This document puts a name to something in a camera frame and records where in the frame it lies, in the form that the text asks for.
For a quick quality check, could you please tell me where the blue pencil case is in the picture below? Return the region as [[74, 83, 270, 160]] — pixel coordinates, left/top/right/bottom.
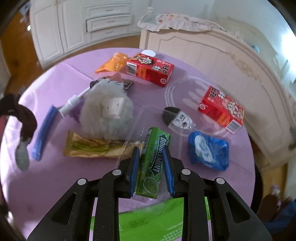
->
[[32, 105, 58, 162]]

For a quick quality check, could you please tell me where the green plastic bag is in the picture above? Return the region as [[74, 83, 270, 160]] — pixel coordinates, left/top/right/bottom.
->
[[90, 196, 211, 241]]

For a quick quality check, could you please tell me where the blue oreo cookie pack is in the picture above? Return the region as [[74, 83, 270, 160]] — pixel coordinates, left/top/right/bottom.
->
[[188, 131, 230, 171]]

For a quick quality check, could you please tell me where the gold green snack wrapper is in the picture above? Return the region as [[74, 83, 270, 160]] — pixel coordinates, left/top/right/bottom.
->
[[63, 131, 144, 160]]

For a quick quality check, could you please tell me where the green doublemint gum pack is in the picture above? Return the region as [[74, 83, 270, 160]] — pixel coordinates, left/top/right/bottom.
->
[[134, 127, 171, 198]]

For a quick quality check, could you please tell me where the grey fluffy plush toy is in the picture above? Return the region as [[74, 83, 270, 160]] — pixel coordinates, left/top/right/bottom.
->
[[79, 73, 134, 141]]

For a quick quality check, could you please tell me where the white spray bottle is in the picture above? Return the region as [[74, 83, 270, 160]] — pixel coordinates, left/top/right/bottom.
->
[[59, 87, 90, 117]]

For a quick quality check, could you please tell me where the purple tablecloth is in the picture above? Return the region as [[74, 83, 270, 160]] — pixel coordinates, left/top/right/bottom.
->
[[1, 48, 255, 236]]

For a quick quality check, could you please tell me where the white wardrobe cabinet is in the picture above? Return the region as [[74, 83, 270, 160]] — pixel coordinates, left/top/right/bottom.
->
[[30, 0, 151, 68]]

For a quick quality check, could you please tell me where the black silver blister pack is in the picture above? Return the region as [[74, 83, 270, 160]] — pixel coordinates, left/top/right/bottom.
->
[[162, 106, 195, 137]]

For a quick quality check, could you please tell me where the orange snack packet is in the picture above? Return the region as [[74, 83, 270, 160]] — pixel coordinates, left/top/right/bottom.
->
[[95, 52, 130, 73]]

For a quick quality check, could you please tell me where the red drink carton right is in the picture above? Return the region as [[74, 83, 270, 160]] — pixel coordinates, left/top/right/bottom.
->
[[198, 86, 245, 133]]

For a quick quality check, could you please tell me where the red drink carton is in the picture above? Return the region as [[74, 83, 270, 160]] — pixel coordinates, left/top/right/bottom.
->
[[126, 53, 175, 87], [198, 86, 245, 133]]

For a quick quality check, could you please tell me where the red drink carton left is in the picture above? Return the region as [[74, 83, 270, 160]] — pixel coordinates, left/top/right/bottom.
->
[[126, 53, 175, 87]]

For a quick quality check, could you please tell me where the floral quilt on bed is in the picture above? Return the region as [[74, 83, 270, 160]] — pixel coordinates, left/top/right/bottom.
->
[[137, 12, 225, 32]]

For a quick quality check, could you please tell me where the cream ornate bed frame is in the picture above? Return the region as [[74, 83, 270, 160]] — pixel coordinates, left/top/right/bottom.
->
[[140, 28, 295, 168]]

